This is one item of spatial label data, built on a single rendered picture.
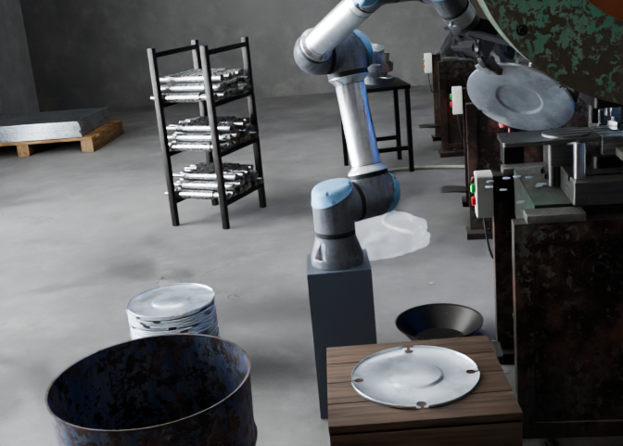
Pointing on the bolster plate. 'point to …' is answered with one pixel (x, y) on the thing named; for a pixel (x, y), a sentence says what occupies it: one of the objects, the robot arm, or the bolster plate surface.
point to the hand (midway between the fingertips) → (502, 70)
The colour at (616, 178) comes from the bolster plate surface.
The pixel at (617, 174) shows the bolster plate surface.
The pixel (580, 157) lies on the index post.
